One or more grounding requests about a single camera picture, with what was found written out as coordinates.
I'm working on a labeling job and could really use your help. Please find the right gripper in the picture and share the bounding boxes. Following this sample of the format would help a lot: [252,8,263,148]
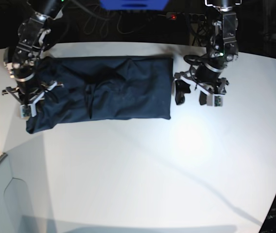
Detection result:
[1,78,64,107]

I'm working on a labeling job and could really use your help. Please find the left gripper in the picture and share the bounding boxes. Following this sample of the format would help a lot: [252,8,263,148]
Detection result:
[173,65,229,106]

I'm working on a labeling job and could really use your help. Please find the dark blue t-shirt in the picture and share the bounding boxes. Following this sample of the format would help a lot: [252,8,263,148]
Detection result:
[26,56,173,134]

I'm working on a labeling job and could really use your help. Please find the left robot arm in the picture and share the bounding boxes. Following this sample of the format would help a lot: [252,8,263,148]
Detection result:
[174,0,242,107]

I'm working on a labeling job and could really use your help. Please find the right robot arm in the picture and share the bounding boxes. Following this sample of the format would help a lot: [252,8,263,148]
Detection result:
[3,0,67,105]

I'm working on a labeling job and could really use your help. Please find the black power strip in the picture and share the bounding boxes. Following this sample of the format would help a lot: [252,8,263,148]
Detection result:
[157,12,206,23]

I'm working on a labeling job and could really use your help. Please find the blue plastic bin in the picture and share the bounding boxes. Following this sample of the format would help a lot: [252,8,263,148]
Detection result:
[100,0,169,11]

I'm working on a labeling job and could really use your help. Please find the grey looped cable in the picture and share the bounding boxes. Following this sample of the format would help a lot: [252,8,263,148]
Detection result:
[83,9,153,35]

